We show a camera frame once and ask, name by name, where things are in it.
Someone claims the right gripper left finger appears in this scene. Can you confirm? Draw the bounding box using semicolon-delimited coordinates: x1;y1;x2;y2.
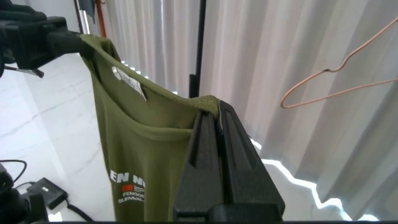
173;110;225;219

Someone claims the black power adapter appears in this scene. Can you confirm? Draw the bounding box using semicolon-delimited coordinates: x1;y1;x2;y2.
26;177;69;211

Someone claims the orange pole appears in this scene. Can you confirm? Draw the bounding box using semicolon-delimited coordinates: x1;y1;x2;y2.
95;0;107;39

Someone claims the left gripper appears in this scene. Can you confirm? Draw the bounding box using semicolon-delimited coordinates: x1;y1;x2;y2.
0;15;94;71

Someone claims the green printed shirt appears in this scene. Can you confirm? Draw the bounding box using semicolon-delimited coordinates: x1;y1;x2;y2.
79;33;221;222

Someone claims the black clothes rack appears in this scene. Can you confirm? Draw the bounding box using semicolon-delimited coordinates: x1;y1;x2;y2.
188;0;208;99

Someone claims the pink clothes hanger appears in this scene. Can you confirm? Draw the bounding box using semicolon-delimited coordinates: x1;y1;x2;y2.
279;15;398;110

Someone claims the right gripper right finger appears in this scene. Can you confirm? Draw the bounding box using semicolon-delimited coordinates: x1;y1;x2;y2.
218;100;286;220

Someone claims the white curtain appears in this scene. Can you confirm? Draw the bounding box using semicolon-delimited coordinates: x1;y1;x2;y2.
102;0;398;220

